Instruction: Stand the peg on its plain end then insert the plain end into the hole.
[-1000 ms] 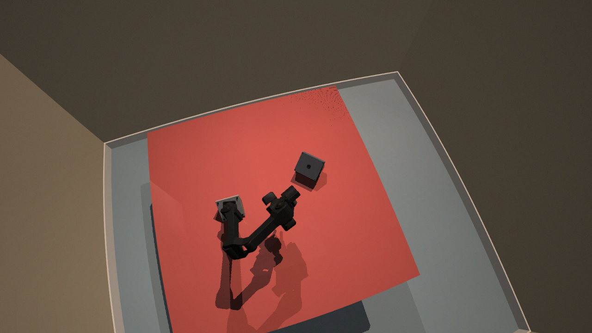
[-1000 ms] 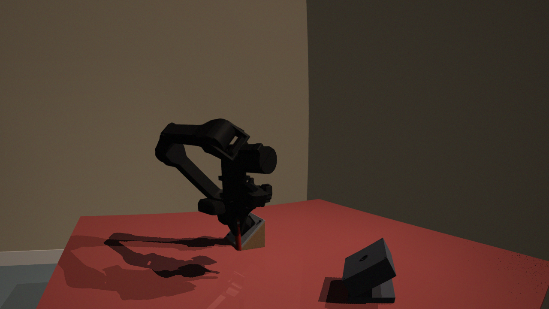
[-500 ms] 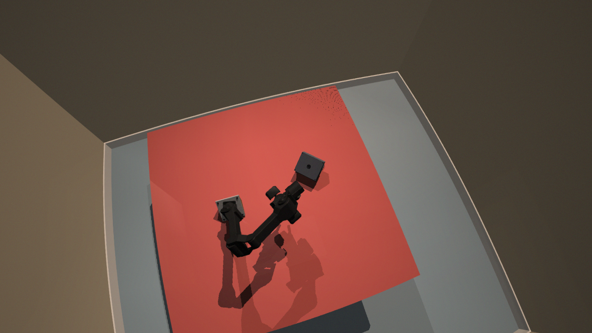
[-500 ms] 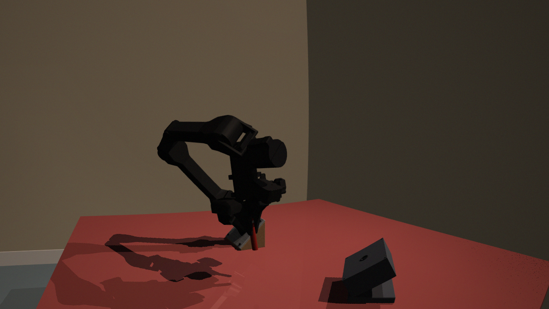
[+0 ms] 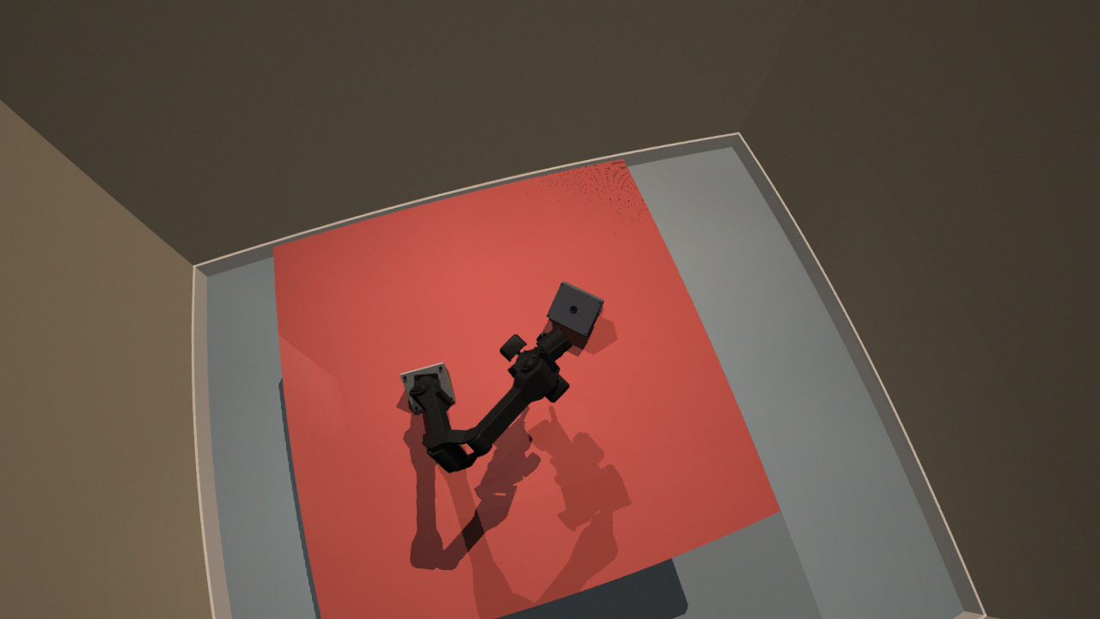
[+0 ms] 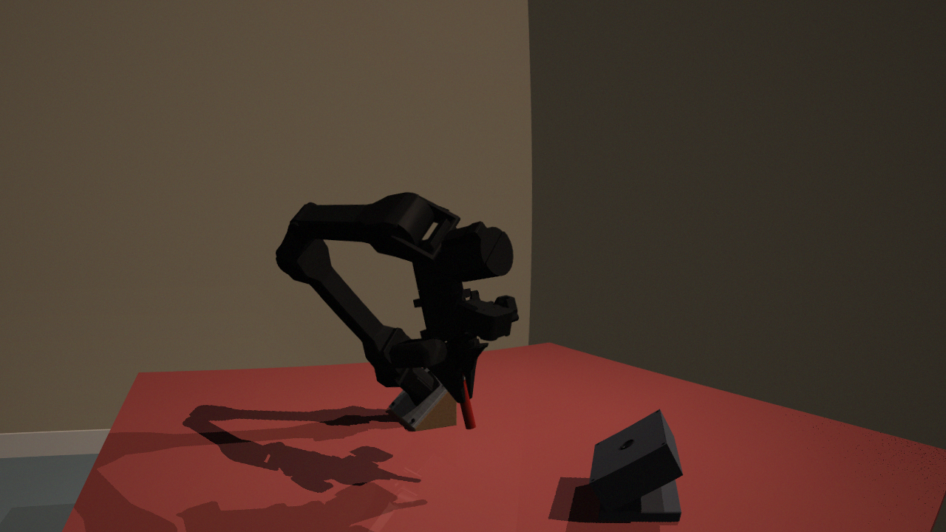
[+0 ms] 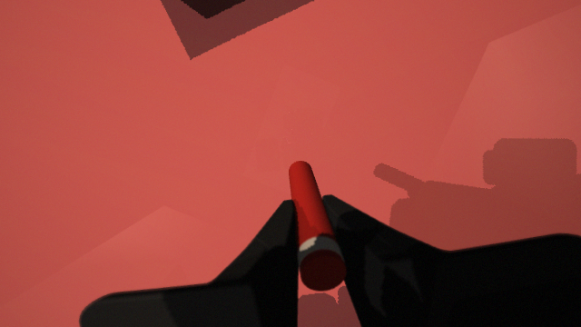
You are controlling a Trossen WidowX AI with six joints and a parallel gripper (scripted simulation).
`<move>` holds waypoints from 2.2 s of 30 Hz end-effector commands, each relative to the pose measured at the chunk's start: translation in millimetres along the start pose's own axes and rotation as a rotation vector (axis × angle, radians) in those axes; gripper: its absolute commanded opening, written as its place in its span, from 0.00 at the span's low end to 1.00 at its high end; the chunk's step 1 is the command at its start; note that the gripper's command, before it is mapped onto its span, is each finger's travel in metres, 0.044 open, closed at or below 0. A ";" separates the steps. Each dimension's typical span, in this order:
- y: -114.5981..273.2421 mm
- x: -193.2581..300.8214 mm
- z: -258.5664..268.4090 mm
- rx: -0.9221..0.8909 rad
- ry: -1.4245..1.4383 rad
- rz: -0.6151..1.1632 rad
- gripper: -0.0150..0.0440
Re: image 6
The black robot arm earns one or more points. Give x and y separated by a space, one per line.
395 226

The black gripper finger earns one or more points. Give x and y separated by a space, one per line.
468 366
449 373

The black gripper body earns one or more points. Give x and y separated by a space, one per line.
431 348

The dark grey sloped panel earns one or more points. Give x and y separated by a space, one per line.
633 473

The red peg with white band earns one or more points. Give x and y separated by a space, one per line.
467 409

